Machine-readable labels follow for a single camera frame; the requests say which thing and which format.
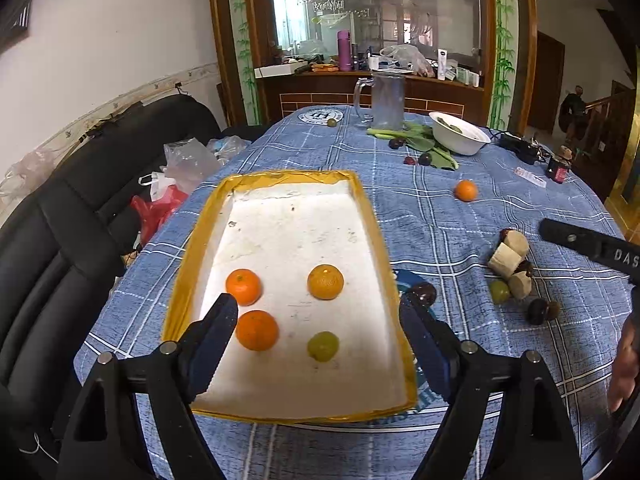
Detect green leafy vegetable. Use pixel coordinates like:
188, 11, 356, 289
367, 121, 460, 170

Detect purple bottle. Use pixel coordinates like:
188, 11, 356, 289
336, 30, 353, 72

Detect red plastic bag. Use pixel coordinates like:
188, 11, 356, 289
131, 185, 190, 246

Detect white foam tray yellow tape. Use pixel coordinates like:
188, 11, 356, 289
161, 170, 418, 423

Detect clear plastic bag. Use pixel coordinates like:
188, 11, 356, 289
164, 139, 223, 193

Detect wooden mirror cabinet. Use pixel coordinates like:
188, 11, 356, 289
206, 0, 538, 133

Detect person's right hand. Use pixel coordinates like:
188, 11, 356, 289
607, 305, 640, 413

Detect small dark bottle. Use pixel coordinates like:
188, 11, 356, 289
546, 146, 573, 184

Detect large peeled sugarcane chunk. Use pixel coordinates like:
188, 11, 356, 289
504, 232, 530, 258

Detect brown wooden door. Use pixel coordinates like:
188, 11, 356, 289
527, 31, 566, 136

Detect white paper tag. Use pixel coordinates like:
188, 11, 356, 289
515, 166, 548, 187

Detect blue white plastic bag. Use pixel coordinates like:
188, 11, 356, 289
207, 136, 251, 163

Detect white bowl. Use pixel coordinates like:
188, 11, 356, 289
429, 111, 492, 156

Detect black device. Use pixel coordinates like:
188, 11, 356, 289
497, 131, 548, 163

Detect black leather sofa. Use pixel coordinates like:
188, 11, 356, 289
0, 94, 223, 480

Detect translucent plastic bag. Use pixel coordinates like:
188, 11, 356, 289
380, 44, 433, 73

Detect small peeled sugarcane chunk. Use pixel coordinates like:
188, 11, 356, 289
507, 271, 533, 301

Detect flat white box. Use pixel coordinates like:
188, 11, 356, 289
254, 62, 309, 79

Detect clear glass pitcher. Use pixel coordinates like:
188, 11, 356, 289
353, 72, 405, 131

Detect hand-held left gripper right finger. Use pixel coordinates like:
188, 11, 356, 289
399, 291, 585, 480

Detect blocky peeled sugarcane chunk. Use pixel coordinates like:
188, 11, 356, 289
488, 244, 523, 281

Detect blue plaid tablecloth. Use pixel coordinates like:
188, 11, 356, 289
75, 105, 636, 480

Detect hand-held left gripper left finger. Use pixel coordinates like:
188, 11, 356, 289
56, 292, 240, 480

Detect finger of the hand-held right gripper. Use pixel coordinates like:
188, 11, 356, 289
539, 218, 607, 262

